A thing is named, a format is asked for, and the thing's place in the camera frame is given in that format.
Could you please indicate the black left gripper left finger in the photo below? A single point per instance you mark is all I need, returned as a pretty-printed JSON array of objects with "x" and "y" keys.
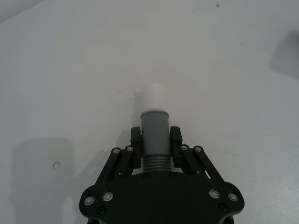
[{"x": 121, "y": 163}]

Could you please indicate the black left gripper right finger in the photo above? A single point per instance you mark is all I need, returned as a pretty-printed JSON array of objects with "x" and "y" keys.
[{"x": 194, "y": 163}]

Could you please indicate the cream vacuum bottle steel neck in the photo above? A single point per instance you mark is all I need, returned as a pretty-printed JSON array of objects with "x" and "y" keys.
[{"x": 155, "y": 133}]

